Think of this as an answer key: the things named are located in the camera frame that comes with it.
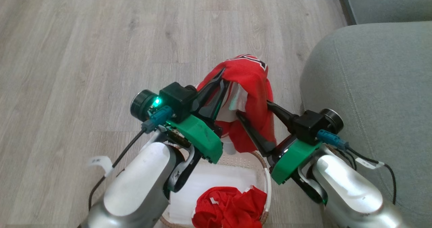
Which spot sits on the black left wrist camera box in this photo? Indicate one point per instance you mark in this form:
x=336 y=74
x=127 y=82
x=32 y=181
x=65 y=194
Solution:
x=177 y=98

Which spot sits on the grey sofa seat cushion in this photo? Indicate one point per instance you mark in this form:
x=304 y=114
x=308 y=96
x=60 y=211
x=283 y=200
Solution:
x=388 y=1
x=371 y=93

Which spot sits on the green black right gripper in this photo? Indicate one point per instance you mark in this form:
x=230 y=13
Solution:
x=292 y=160

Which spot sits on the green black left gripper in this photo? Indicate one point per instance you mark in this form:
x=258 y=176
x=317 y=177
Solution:
x=200 y=136

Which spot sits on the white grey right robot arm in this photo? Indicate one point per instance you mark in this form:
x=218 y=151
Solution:
x=347 y=191

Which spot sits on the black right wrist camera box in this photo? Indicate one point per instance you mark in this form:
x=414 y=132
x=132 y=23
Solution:
x=307 y=126

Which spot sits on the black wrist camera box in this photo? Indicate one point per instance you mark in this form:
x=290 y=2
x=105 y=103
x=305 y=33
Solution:
x=177 y=98
x=307 y=126

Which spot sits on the red mesh garment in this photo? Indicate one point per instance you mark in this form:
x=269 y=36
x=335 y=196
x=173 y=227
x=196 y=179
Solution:
x=229 y=207

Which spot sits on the red jersey white black trim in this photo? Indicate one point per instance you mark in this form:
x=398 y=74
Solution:
x=249 y=76

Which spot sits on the white lined wicker laundry basket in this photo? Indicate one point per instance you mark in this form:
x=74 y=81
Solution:
x=219 y=177

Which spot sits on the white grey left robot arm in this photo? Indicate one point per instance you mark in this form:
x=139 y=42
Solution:
x=138 y=187

